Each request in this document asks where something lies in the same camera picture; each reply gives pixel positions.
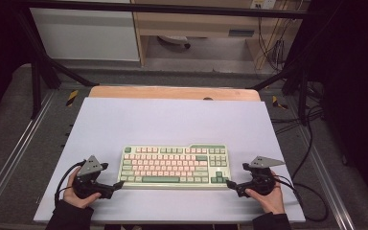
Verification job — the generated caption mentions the hand-held gripper black cable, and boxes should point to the hand-held gripper black cable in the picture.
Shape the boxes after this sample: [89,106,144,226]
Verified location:
[271,173,305,212]
[54,160,87,207]

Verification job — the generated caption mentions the yellow black tape strip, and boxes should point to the yellow black tape strip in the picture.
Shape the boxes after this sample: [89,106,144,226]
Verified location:
[65,89,80,107]
[271,95,288,110]

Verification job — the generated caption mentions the black floor cable loop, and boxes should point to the black floor cable loop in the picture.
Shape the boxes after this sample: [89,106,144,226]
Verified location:
[291,108,330,223]

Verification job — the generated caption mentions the white table board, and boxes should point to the white table board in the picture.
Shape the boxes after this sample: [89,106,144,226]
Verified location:
[33,97,306,223]

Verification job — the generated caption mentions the white wall socket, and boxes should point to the white wall socket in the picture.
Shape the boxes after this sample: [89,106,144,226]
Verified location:
[250,0,277,10]

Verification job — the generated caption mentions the person's right hand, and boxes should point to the person's right hand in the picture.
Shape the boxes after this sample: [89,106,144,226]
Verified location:
[244,172,286,215]

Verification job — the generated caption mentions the black metal frame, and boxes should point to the black metal frame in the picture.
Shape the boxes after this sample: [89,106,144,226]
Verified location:
[12,0,324,121]

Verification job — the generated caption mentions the white cabinet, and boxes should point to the white cabinet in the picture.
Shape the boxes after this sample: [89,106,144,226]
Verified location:
[30,8,141,61]

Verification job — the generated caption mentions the black floor cables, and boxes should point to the black floor cables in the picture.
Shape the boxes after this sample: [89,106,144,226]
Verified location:
[269,104,324,135]

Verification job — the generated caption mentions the office chair base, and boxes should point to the office chair base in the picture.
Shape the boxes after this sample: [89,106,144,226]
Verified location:
[157,35,192,50]

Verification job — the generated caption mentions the hanging cable bundle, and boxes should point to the hanging cable bundle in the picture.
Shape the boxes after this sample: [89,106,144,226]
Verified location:
[257,15,288,73]

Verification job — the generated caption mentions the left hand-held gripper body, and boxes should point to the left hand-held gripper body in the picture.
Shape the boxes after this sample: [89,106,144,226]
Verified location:
[72,155,109,199]

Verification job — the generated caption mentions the right hand-held gripper black cable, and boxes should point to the right hand-held gripper black cable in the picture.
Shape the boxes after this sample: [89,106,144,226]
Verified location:
[271,173,305,212]

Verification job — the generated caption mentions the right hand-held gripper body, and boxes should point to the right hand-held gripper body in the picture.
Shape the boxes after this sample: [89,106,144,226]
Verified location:
[247,155,286,196]

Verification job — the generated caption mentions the aluminium floor rail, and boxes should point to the aluminium floor rail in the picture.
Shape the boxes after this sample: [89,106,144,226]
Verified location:
[295,127,356,230]
[0,90,57,219]

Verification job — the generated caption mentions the cream pink green keyboard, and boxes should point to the cream pink green keyboard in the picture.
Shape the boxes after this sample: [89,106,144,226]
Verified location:
[117,143,232,190]

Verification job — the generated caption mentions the person's left hand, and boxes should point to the person's left hand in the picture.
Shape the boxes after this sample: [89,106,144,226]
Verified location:
[62,167,103,210]

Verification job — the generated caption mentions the wooden table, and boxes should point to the wooden table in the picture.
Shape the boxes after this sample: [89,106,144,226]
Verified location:
[88,85,262,103]

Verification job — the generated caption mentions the left hand-held gripper black cable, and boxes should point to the left hand-held gripper black cable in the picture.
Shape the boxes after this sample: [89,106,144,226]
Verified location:
[54,160,87,207]

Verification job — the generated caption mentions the light wooden desk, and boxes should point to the light wooden desk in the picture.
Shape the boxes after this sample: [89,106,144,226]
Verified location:
[130,0,301,66]

